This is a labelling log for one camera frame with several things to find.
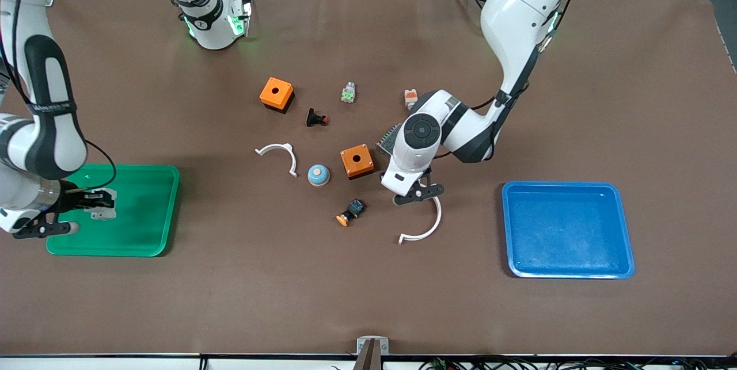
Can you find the metal mesh power supply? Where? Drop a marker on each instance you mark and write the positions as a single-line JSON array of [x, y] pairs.
[[390, 138]]

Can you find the grey metal camera bracket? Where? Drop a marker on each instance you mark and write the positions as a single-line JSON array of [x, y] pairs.
[[372, 347]]

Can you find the red push button white base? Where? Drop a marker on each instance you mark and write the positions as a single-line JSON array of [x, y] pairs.
[[409, 95]]

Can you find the orange push button blue base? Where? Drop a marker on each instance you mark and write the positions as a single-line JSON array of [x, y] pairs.
[[355, 207]]

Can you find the green plastic tray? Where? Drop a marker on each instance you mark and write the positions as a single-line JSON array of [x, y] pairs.
[[144, 214]]

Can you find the black switch with red tip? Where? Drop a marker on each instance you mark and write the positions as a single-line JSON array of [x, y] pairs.
[[312, 117]]

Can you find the small white curved clamp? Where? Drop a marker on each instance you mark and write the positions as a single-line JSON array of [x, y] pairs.
[[293, 164]]

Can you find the blue plastic tray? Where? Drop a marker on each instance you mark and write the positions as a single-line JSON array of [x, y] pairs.
[[564, 232]]

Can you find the light blue dome buzzer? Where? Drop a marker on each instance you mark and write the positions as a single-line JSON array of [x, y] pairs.
[[318, 176]]

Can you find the grey switch with green block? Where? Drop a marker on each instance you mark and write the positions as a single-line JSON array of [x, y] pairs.
[[348, 94]]

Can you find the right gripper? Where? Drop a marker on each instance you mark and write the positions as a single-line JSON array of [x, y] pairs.
[[73, 200]]

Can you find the white circuit breaker red switch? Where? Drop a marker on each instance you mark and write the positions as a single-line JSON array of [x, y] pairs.
[[103, 213]]

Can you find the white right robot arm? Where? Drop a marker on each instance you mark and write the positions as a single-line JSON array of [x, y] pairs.
[[52, 128]]

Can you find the large white curved clamp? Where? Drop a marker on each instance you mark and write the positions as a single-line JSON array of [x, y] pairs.
[[439, 219]]

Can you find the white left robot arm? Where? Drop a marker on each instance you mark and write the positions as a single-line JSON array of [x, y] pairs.
[[518, 13]]

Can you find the orange button enclosure box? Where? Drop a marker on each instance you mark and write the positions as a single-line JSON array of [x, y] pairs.
[[273, 92], [357, 158]]

